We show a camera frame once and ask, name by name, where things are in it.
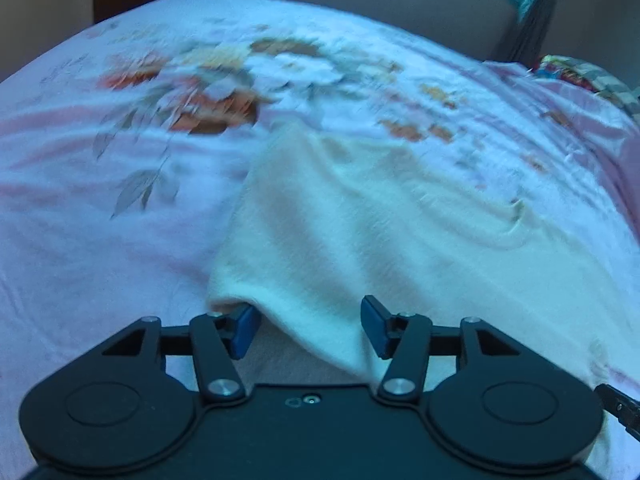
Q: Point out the pink floral bed sheet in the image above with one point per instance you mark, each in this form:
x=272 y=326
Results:
x=100 y=240

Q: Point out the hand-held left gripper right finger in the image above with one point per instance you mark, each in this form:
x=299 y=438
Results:
x=372 y=325

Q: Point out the white small cloth garment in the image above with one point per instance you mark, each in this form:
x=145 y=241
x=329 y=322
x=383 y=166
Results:
x=380 y=230

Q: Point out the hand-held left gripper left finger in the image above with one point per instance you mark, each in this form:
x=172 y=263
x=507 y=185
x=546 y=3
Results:
x=245 y=331

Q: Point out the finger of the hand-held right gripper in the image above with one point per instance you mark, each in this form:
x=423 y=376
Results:
x=622 y=407

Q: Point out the colourful patterned blanket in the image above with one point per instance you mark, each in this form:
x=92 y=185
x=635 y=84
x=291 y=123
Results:
x=585 y=77

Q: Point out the grey curtain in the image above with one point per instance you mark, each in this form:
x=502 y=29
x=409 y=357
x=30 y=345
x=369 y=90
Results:
x=545 y=15

